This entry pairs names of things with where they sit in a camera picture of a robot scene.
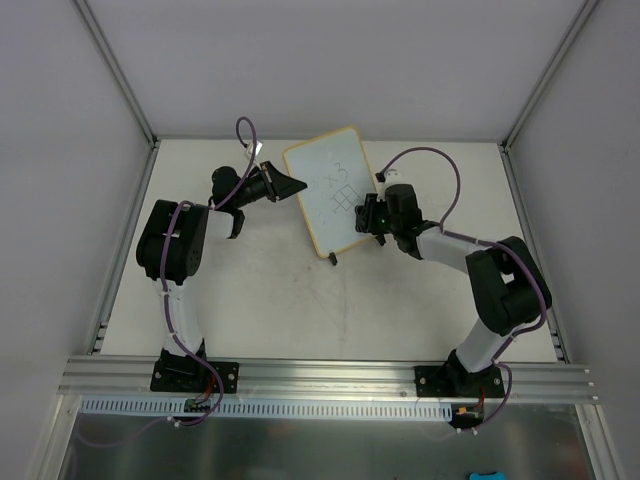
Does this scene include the yellow framed small whiteboard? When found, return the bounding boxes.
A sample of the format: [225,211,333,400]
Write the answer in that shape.
[283,126,376,260]

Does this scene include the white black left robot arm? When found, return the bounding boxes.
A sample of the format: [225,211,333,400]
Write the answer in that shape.
[136,161,307,390]

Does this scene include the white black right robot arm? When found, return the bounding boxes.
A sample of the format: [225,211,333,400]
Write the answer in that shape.
[380,183,552,396]

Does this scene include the blue object at bottom edge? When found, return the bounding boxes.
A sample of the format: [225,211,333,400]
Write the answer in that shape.
[469,471,506,480]

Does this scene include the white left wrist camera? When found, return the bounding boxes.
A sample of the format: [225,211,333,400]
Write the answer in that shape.
[244,141,263,162]

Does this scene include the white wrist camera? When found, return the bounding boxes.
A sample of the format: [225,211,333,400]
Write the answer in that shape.
[378,168,404,201]
[244,141,263,162]

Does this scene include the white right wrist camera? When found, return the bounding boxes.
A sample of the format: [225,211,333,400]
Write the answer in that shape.
[378,168,404,201]

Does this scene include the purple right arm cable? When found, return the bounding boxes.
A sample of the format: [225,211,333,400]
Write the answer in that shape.
[374,146,549,361]

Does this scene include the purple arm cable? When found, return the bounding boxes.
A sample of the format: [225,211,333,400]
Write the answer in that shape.
[157,117,261,427]
[374,146,549,361]

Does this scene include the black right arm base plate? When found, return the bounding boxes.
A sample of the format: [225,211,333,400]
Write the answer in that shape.
[414,365,506,399]

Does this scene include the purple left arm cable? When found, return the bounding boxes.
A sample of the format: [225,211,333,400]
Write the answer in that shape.
[157,117,261,427]

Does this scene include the left aluminium frame post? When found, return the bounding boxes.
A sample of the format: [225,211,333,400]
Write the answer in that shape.
[71,0,157,147]

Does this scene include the aluminium frame post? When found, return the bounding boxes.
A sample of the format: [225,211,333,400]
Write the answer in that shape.
[71,0,157,147]
[501,0,601,151]

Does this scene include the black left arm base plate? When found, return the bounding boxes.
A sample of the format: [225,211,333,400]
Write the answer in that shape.
[150,357,240,394]

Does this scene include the aluminium mounting rail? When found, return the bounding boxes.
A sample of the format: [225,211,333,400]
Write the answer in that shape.
[57,355,601,404]

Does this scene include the white slotted cable duct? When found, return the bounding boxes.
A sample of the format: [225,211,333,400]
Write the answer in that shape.
[79,395,453,423]

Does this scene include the right aluminium frame post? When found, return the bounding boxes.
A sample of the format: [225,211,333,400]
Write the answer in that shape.
[501,0,601,151]

